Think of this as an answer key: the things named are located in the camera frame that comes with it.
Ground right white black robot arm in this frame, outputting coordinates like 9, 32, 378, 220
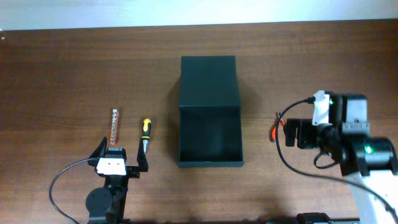
276, 90, 397, 223

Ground black camera cable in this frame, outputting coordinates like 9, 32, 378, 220
274, 97, 398, 218
49, 157, 98, 224

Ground yellow black screwdriver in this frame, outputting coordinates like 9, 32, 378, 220
142, 118, 152, 153

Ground right black camera cable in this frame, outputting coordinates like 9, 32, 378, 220
274, 97, 398, 218

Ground left black camera cable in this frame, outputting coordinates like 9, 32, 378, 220
49, 157, 98, 224

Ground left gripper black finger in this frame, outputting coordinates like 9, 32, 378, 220
89, 137, 108, 159
137, 139, 149, 172

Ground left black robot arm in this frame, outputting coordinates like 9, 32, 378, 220
86, 136, 149, 223

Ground orange socket bit rail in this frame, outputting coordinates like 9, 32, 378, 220
110, 108, 119, 145

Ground dark green open box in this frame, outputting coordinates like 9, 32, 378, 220
178, 55, 244, 168

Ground small orange-handled cutting pliers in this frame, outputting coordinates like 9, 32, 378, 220
269, 112, 286, 142

